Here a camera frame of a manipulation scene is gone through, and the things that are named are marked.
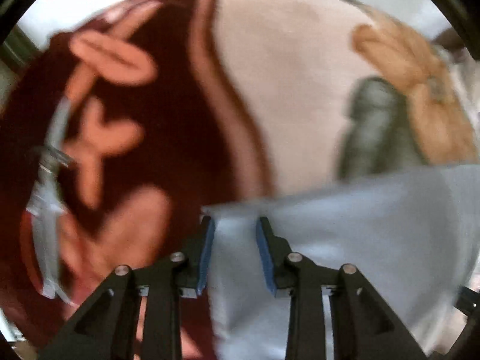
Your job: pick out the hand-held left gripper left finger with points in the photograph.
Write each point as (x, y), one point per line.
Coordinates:
(206, 255)

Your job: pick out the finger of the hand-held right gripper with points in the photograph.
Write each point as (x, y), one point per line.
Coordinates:
(467, 300)

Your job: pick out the red floral blanket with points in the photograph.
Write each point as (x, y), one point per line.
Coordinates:
(210, 101)

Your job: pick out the grey pants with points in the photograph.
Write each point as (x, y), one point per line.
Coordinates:
(337, 240)

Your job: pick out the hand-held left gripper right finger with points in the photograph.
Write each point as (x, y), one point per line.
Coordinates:
(264, 257)

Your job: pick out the clear plastic hanger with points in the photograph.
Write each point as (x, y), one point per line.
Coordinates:
(47, 202)

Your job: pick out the grey-green metal frame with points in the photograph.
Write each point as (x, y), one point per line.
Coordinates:
(17, 47)

